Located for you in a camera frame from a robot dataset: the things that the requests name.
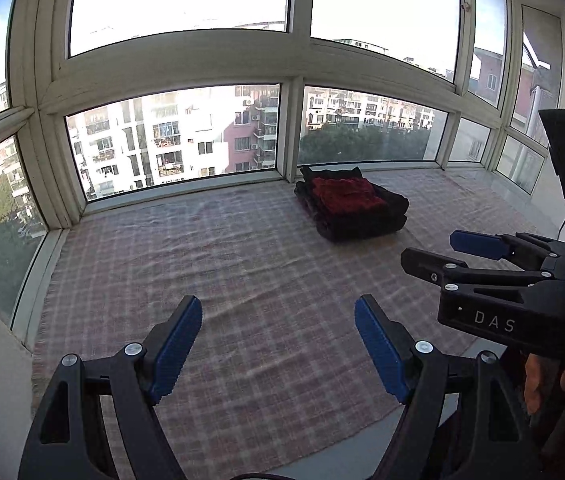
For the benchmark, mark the plaid pink grey blanket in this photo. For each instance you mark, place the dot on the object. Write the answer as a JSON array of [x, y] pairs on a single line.
[[278, 378]]

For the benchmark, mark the dark folded clothes pile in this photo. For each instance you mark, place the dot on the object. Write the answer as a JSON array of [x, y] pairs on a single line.
[[340, 228]]

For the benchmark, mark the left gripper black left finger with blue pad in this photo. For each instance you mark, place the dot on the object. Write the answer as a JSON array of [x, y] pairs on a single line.
[[68, 438]]

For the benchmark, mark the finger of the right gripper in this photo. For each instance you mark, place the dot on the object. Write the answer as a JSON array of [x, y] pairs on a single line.
[[527, 251]]

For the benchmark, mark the white window frame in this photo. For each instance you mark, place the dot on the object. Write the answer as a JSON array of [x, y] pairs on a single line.
[[45, 84]]

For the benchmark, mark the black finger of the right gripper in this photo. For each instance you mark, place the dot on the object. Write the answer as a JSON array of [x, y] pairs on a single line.
[[445, 272]]

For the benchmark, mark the person's right hand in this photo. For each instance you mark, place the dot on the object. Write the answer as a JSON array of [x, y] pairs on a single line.
[[541, 376]]

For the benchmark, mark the dark red shirt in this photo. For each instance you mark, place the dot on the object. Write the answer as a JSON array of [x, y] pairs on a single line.
[[347, 196]]

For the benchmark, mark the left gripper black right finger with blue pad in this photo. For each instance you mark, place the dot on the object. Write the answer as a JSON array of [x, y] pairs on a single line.
[[464, 418]]

